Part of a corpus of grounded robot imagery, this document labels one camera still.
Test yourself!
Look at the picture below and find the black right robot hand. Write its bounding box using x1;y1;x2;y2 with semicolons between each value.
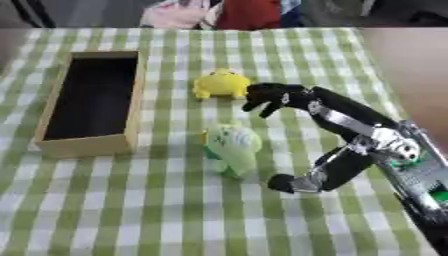
239;82;422;194

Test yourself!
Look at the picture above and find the tan cardboard box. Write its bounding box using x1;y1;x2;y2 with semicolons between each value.
31;49;147;159

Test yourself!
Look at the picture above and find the green soft toy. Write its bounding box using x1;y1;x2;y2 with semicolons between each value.
201;123;265;180

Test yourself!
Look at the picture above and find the yellow soft toy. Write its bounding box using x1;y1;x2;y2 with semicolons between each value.
190;68;254;100

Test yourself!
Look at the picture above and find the person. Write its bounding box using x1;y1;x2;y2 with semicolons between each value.
215;0;305;31

